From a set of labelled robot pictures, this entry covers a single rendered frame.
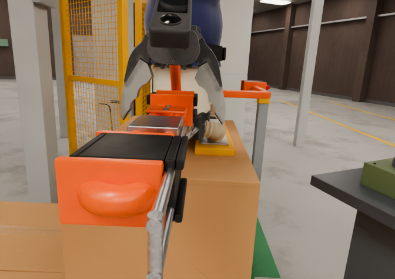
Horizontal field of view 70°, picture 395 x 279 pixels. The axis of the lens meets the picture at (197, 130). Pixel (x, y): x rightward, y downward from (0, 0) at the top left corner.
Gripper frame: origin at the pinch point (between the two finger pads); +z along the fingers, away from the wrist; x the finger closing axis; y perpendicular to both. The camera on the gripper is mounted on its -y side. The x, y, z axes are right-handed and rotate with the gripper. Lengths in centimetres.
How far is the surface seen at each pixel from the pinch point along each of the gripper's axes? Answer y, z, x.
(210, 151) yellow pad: 24.6, 11.8, -6.9
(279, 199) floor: 189, 107, -79
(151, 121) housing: -5.7, -1.5, 2.1
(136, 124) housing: -7.7, -1.5, 3.6
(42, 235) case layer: 46, 53, 50
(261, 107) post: 133, 16, -42
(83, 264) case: 10.3, 33.6, 19.3
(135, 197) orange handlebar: -23.9, -0.4, 0.0
